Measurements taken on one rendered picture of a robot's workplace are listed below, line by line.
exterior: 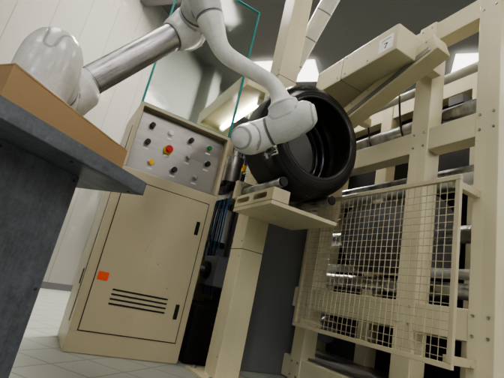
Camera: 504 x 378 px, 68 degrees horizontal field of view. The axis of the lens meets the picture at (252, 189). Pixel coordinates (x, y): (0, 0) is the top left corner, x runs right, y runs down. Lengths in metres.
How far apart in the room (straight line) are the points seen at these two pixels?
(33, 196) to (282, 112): 0.74
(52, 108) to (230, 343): 1.36
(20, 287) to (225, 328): 1.08
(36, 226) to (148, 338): 1.12
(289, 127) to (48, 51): 0.71
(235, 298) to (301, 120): 1.03
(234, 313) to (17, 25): 3.98
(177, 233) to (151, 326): 0.48
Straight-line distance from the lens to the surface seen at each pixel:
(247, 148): 1.21
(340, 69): 2.28
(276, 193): 1.60
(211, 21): 1.43
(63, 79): 1.17
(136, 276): 1.99
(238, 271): 1.91
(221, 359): 1.93
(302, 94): 1.81
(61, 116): 0.99
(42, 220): 1.07
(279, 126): 1.22
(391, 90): 2.14
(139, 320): 2.02
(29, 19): 5.10
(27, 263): 1.07
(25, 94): 0.94
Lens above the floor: 0.39
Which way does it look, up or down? 16 degrees up
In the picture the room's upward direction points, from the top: 12 degrees clockwise
